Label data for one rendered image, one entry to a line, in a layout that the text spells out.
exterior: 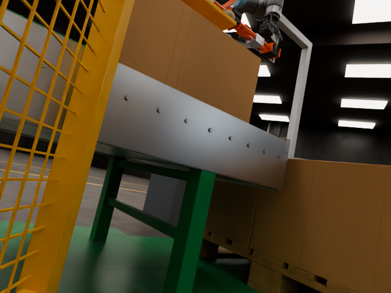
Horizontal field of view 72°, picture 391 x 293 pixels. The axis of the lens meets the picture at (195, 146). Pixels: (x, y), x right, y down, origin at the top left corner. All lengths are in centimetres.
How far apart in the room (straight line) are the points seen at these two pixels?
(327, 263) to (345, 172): 31
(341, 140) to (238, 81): 1231
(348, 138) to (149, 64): 1273
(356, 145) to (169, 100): 1277
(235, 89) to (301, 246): 64
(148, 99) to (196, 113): 15
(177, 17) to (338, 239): 91
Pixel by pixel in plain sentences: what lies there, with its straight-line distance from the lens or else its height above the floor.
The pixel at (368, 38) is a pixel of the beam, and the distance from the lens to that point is 644.
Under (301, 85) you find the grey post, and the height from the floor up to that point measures 238.
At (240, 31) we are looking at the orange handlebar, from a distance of 154.
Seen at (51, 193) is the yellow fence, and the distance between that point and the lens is 53.
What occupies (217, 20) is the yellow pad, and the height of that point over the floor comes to 106.
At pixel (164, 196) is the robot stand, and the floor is 22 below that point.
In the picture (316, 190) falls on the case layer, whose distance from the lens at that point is 110.
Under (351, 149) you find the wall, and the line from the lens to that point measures 1328.
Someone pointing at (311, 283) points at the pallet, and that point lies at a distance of 111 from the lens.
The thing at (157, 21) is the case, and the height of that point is 83.
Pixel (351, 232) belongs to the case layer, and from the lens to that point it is 105.
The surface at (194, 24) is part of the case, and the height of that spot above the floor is 90.
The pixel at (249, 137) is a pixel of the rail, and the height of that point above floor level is 55.
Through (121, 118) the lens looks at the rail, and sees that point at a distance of 65.
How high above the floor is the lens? 36
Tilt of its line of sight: 8 degrees up
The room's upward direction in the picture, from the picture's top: 12 degrees clockwise
